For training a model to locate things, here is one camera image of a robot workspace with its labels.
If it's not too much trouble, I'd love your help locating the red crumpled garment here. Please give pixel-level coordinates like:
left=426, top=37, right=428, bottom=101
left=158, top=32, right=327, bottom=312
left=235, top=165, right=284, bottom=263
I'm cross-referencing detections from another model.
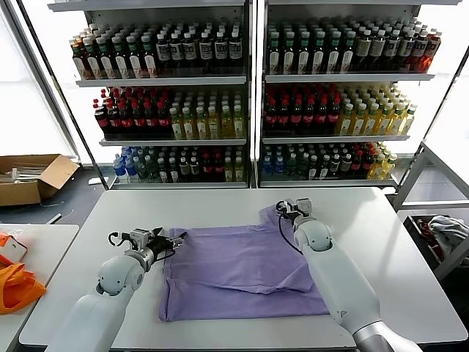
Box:
left=418, top=219, right=446, bottom=260

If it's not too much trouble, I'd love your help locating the white side table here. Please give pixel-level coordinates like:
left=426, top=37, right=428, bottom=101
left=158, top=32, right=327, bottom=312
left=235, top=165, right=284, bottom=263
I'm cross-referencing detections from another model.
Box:
left=0, top=224, right=81, bottom=352

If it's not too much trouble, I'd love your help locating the dark storage bin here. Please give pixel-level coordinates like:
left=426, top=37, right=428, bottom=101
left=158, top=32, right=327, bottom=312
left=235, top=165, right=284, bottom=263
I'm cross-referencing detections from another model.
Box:
left=405, top=214, right=469, bottom=265

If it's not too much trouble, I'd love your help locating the open cardboard box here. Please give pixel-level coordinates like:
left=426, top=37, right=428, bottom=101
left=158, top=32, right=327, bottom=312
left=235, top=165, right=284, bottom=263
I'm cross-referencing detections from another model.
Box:
left=0, top=153, right=81, bottom=207

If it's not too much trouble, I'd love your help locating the dark drink bottle beige label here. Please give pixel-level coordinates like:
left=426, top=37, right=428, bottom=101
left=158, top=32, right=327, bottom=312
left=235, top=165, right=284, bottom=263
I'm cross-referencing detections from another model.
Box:
left=354, top=30, right=372, bottom=73
left=369, top=30, right=386, bottom=73

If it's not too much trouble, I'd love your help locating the red cap cola bottle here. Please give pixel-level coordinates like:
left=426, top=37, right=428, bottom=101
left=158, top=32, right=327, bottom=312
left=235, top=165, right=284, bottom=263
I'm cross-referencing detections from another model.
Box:
left=277, top=98, right=292, bottom=128
left=145, top=102, right=160, bottom=138
left=264, top=98, right=278, bottom=128
left=95, top=98, right=111, bottom=136
left=108, top=103, right=124, bottom=136
left=132, top=102, right=147, bottom=138
left=213, top=153, right=225, bottom=183
left=120, top=103, right=136, bottom=137
left=362, top=150, right=376, bottom=180
left=314, top=96, right=329, bottom=127
left=327, top=95, right=341, bottom=126
left=350, top=150, right=364, bottom=180
left=157, top=102, right=172, bottom=139
left=202, top=153, right=215, bottom=183
left=289, top=97, right=304, bottom=128
left=302, top=97, right=317, bottom=127

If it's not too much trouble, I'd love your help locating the dark tea bottle green neck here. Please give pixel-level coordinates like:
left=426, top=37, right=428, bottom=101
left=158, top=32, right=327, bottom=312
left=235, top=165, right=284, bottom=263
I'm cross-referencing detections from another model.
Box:
left=97, top=36, right=116, bottom=80
left=341, top=31, right=356, bottom=73
left=326, top=32, right=341, bottom=73
left=311, top=32, right=326, bottom=73
left=112, top=36, right=130, bottom=80
left=297, top=32, right=311, bottom=73
left=127, top=35, right=144, bottom=79
left=268, top=32, right=282, bottom=73
left=282, top=32, right=296, bottom=73
left=84, top=37, right=103, bottom=81
left=141, top=34, right=159, bottom=79

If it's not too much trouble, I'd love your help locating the orange fabric bag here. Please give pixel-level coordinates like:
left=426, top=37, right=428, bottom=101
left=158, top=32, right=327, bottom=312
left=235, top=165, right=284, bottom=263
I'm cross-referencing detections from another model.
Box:
left=0, top=263, right=48, bottom=315

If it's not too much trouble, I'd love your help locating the orange and white carton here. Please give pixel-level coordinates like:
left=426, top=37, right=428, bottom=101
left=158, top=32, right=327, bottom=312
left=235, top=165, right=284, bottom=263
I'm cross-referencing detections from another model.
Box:
left=0, top=229, right=29, bottom=271

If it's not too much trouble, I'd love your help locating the grey crumpled garment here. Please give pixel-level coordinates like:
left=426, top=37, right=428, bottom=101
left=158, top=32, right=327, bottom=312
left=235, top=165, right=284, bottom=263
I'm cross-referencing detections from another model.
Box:
left=427, top=215, right=469, bottom=257

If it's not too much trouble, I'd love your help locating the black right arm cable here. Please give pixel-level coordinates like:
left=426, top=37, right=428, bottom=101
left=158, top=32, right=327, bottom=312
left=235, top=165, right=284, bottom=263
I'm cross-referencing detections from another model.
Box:
left=277, top=213, right=306, bottom=257

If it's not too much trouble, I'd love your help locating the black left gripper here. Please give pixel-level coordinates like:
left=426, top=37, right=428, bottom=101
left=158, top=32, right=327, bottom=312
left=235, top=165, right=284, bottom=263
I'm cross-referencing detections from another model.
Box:
left=146, top=227, right=188, bottom=263

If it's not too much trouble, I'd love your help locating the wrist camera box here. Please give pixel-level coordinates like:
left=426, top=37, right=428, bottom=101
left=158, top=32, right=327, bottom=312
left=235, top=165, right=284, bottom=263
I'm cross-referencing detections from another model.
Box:
left=295, top=198, right=315, bottom=218
left=129, top=227, right=155, bottom=251

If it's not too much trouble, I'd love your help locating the grey metal frame cart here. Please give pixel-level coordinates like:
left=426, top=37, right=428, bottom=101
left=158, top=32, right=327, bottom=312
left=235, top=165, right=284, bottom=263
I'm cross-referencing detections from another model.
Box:
left=394, top=141, right=469, bottom=283

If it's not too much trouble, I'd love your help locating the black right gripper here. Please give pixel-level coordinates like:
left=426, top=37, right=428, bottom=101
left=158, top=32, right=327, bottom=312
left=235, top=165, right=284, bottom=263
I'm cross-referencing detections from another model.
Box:
left=276, top=199, right=299, bottom=221

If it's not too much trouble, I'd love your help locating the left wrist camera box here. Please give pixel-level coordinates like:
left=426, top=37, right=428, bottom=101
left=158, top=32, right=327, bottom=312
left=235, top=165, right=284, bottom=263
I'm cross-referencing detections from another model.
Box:
left=129, top=227, right=155, bottom=251

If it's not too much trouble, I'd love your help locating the red drink bottle white label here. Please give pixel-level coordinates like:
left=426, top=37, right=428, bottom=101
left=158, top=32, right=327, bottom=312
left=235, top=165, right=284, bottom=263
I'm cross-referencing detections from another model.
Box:
left=410, top=29, right=429, bottom=72
left=421, top=29, right=443, bottom=72

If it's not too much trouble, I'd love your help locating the thin dark metal pole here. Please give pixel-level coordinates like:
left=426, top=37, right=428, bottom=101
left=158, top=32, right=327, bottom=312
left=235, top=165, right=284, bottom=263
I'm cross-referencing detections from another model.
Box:
left=16, top=0, right=110, bottom=191
left=396, top=46, right=469, bottom=190

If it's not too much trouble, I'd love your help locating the wide grey frame post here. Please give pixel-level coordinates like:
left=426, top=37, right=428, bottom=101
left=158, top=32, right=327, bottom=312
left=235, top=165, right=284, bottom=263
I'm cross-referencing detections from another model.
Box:
left=0, top=0, right=81, bottom=162

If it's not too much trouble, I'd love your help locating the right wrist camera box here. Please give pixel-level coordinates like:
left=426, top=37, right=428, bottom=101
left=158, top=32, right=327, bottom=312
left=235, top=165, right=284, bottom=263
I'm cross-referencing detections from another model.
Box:
left=295, top=198, right=315, bottom=218

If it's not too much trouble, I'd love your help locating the white strips bundle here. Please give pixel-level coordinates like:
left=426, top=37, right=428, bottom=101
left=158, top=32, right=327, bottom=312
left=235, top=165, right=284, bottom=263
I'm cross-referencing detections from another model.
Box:
left=0, top=166, right=51, bottom=184

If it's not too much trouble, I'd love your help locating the dark drink bottle white label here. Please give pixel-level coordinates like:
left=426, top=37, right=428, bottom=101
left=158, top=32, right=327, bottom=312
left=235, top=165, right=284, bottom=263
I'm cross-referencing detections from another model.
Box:
left=214, top=32, right=229, bottom=73
left=183, top=32, right=199, bottom=73
left=228, top=31, right=244, bottom=72
left=397, top=29, right=416, bottom=72
left=383, top=29, right=401, bottom=72
left=156, top=33, right=173, bottom=74
left=170, top=32, right=186, bottom=73
left=199, top=32, right=215, bottom=73

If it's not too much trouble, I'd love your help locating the purple t-shirt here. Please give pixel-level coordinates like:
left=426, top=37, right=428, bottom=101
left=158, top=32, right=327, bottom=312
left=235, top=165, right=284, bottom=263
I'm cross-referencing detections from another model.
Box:
left=158, top=205, right=333, bottom=323

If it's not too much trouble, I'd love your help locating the grey metal shelving rack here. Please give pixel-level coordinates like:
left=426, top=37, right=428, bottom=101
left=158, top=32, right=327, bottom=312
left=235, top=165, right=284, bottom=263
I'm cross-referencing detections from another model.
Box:
left=256, top=0, right=463, bottom=191
left=48, top=0, right=257, bottom=191

